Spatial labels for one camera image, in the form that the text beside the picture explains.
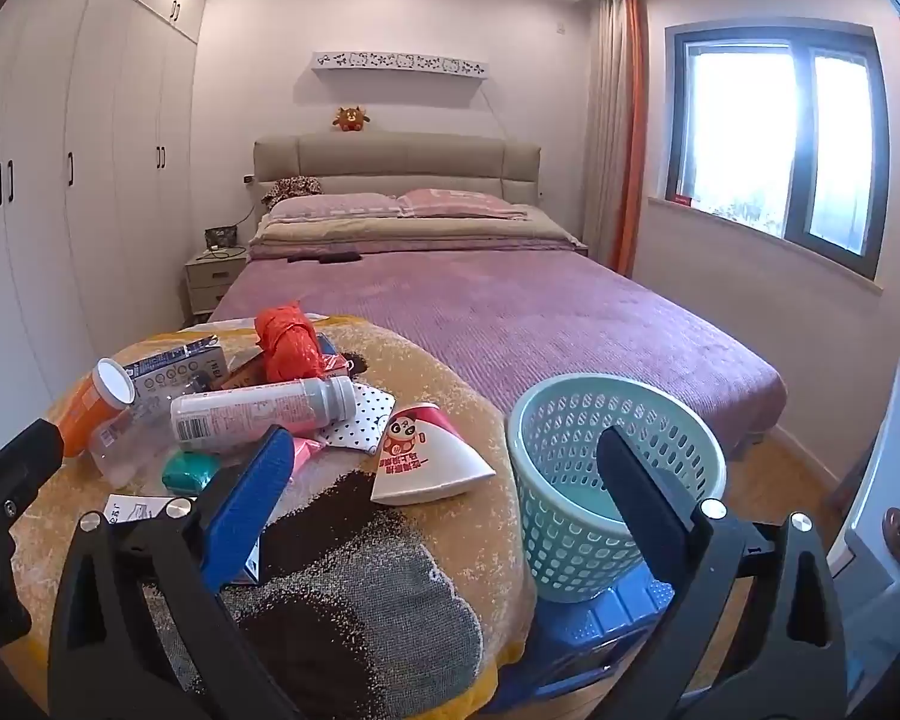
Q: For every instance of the purple pillow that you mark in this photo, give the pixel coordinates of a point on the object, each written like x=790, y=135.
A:
x=330, y=206

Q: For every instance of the teal small container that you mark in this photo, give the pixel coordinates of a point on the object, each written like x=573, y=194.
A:
x=187, y=472

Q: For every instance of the blue carton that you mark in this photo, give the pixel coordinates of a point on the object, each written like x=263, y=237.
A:
x=172, y=371

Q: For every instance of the beige nightstand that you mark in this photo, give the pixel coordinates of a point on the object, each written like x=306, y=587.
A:
x=210, y=285

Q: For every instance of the purple bedspread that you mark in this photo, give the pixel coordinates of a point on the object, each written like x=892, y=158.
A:
x=495, y=315

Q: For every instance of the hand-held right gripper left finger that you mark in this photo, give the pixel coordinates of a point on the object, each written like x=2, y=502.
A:
x=244, y=499

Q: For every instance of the orange plush toy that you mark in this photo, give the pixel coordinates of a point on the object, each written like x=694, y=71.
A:
x=351, y=120

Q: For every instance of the beige padded headboard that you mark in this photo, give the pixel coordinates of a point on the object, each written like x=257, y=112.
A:
x=390, y=161

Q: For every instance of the pink pillow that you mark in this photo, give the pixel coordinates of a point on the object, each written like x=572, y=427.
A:
x=457, y=202

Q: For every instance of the dark cloth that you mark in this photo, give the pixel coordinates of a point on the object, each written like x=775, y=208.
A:
x=330, y=256

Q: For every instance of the clear plastic bottle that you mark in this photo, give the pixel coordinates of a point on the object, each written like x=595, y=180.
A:
x=120, y=448

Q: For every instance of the pink wrapper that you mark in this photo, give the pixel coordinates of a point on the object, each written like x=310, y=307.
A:
x=304, y=454

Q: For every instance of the red knitted ball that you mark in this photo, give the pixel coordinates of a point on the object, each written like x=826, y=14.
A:
x=289, y=345

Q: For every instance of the white wardrobe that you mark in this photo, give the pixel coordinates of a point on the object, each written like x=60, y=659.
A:
x=82, y=165

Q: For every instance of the orange container with white lid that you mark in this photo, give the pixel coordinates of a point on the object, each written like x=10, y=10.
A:
x=86, y=412

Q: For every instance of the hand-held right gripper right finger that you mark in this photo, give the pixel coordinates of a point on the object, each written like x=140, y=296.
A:
x=645, y=499

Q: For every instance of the dark framed window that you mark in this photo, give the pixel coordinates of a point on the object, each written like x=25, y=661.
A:
x=776, y=142

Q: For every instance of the leopard print cloth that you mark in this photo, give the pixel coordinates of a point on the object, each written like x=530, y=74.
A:
x=292, y=187

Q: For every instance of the white wall shelf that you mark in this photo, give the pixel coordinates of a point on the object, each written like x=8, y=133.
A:
x=401, y=64

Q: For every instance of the light green plastic basket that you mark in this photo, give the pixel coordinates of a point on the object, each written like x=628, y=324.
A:
x=570, y=540

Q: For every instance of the white paper label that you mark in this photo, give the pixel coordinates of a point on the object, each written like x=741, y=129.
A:
x=139, y=508

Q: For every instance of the white paper cone cup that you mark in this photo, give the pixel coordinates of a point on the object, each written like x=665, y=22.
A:
x=427, y=465

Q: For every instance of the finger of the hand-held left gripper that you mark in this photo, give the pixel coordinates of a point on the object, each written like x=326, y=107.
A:
x=15, y=461

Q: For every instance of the black item on nightstand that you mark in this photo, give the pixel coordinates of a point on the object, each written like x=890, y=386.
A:
x=221, y=238

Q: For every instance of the blue plastic stool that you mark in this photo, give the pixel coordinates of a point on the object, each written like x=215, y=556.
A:
x=607, y=619

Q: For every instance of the white appliance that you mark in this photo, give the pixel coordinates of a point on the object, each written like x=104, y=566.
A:
x=889, y=450

